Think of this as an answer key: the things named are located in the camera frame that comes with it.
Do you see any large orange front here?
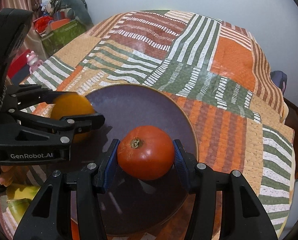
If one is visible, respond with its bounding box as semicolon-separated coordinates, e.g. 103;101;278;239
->
50;92;96;143

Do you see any sugarcane piece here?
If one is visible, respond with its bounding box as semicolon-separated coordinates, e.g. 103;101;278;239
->
6;184;40;200
7;198;32;224

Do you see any red tomato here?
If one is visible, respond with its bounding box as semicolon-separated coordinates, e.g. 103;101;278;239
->
117;126;174;181
71;220;80;240

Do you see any left hand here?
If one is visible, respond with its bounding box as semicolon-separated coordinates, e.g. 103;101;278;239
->
0;166;28;187

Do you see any red box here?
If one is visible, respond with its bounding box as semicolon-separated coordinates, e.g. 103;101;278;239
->
7;49;31;79

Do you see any pink toy figure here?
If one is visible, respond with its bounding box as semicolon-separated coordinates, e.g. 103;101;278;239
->
26;51;44;74

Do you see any green storage box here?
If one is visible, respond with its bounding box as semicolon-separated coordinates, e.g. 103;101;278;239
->
41;20;86;56

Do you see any grey plush toy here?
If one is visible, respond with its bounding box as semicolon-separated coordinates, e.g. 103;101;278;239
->
60;0;93;29

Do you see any blue backpack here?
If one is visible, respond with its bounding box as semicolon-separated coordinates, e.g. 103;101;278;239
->
270;70;287;94

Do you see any patchwork striped quilt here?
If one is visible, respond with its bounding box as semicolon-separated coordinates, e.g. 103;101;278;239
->
24;10;295;235

